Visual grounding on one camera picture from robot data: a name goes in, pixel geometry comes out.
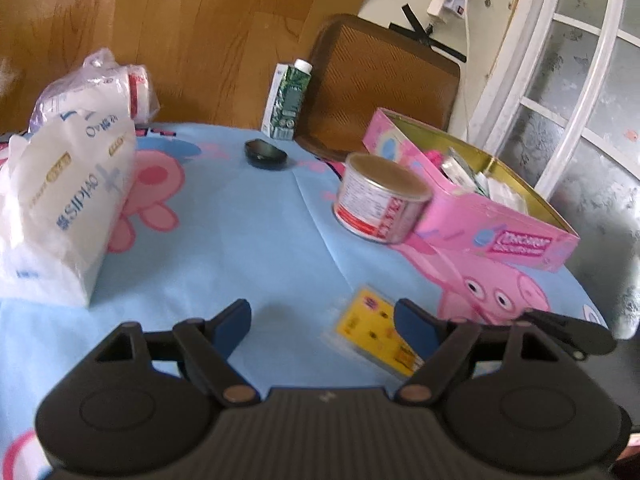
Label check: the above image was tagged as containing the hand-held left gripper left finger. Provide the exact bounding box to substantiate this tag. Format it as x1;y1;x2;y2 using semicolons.
92;298;262;408

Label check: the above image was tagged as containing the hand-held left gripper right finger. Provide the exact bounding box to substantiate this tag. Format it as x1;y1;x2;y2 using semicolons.
394;298;557;407

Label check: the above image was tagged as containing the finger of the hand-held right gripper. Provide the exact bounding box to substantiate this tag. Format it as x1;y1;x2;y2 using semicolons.
522;310;619;362

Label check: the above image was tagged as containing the pink tin box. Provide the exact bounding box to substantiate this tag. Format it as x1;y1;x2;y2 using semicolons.
362;107;582;274

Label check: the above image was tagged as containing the yellow card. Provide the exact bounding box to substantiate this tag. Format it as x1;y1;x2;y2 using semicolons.
331;286;427;380

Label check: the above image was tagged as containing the printed blue tablecloth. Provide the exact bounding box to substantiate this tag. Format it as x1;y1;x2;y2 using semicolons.
0;120;612;480

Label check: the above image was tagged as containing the round tin can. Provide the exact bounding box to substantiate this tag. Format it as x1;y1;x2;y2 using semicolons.
332;152;434;246

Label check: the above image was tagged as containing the white packet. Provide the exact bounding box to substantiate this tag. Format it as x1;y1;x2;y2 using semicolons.
484;174;528;217

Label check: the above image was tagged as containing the small printed tissue packet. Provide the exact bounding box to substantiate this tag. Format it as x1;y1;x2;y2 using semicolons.
443;147;490;197

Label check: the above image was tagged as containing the small black pouch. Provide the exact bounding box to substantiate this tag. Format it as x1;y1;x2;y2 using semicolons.
243;139;289;169

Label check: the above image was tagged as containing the large white tissue pack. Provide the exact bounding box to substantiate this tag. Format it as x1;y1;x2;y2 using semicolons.
0;119;140;309

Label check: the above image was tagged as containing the green carton with white cap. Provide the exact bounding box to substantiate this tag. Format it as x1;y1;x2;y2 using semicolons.
261;58;314;142

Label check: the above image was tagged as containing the white framed frosted glass door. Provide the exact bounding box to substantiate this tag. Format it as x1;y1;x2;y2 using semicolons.
467;0;640;341

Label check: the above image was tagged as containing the plastic bag with white roll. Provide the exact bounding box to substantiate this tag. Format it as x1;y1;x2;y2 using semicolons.
28;47;162;135

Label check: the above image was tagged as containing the black tape strip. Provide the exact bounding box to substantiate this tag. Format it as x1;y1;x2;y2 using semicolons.
401;3;432;37
388;22;468;64

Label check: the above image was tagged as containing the wooden panel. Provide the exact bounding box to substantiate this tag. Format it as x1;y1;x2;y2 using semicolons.
0;0;388;133

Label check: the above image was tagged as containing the white power adapter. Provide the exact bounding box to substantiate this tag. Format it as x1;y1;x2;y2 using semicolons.
426;0;470;25

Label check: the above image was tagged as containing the thin white cable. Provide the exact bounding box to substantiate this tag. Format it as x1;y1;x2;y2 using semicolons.
461;0;478;138

